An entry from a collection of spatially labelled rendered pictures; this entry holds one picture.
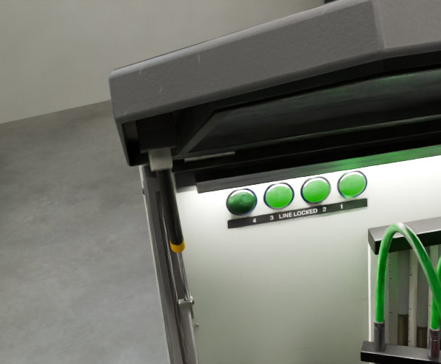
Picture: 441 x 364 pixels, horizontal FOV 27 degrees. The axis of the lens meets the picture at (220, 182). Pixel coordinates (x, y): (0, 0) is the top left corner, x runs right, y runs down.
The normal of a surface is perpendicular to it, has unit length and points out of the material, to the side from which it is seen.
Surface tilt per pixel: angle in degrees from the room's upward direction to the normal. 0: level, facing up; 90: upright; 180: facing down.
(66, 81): 90
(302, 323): 90
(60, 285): 0
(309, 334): 90
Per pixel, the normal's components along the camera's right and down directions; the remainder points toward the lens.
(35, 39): 0.32, 0.44
